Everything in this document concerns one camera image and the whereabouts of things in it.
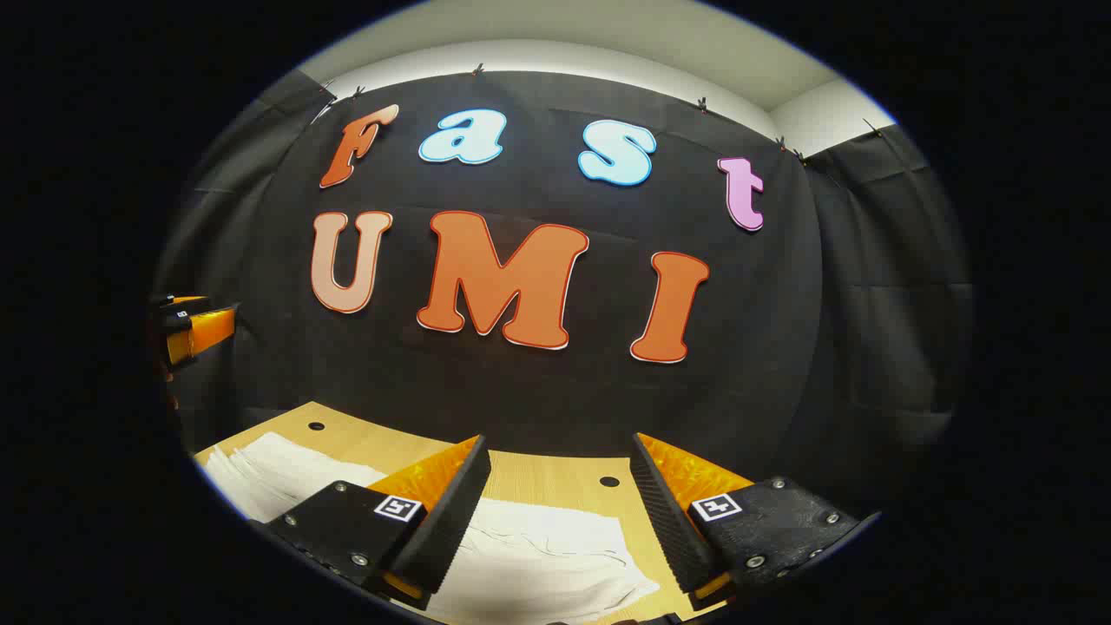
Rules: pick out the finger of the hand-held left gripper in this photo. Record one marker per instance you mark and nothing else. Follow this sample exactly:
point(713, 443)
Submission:
point(184, 304)
point(204, 332)

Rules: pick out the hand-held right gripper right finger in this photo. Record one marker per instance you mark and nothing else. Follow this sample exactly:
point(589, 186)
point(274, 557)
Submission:
point(673, 521)

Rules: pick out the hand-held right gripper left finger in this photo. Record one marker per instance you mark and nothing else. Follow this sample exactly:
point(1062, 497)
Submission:
point(451, 521)

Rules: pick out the black backdrop cloth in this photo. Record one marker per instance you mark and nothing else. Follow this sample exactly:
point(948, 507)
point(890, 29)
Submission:
point(555, 391)

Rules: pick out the white jeans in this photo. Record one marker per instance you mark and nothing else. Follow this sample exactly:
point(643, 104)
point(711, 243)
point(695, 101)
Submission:
point(538, 564)

